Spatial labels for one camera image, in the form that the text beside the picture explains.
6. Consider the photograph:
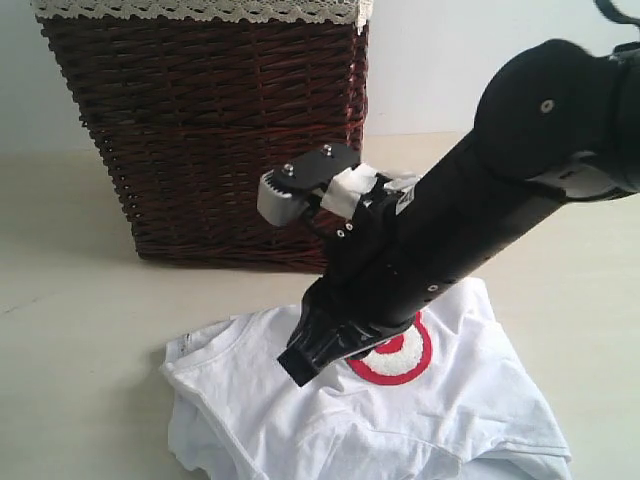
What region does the white t-shirt with red logo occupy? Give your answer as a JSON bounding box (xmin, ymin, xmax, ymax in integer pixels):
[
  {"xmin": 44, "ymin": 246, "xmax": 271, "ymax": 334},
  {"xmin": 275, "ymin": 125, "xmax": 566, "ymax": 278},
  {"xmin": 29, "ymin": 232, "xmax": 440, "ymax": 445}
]
[{"xmin": 161, "ymin": 278, "xmax": 571, "ymax": 479}]

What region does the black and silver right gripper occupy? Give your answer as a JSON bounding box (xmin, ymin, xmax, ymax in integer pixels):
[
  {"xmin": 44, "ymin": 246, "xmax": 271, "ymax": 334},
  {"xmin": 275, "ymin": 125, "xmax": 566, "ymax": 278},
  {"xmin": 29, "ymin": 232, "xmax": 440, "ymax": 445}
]
[{"xmin": 277, "ymin": 184, "xmax": 430, "ymax": 387}]

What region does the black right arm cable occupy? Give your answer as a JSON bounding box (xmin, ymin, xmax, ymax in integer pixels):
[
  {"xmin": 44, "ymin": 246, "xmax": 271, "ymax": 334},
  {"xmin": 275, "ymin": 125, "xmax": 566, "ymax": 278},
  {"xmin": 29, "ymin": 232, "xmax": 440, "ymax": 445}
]
[{"xmin": 592, "ymin": 0, "xmax": 640, "ymax": 31}]

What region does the cream lace basket liner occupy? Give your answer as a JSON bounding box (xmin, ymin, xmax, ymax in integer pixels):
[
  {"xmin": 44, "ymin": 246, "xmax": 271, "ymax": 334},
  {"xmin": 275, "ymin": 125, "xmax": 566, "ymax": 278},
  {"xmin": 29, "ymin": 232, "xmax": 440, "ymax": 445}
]
[{"xmin": 30, "ymin": 0, "xmax": 374, "ymax": 31}]

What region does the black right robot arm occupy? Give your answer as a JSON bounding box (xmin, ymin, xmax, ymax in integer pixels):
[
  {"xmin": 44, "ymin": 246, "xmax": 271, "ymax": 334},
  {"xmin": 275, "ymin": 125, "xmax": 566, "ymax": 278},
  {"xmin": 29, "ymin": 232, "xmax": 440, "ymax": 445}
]
[{"xmin": 279, "ymin": 40, "xmax": 639, "ymax": 385}]

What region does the dark brown wicker basket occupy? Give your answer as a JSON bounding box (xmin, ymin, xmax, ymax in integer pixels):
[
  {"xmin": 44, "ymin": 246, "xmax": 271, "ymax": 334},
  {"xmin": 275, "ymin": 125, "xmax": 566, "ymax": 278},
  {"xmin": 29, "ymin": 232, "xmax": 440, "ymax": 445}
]
[{"xmin": 40, "ymin": 16, "xmax": 368, "ymax": 273}]

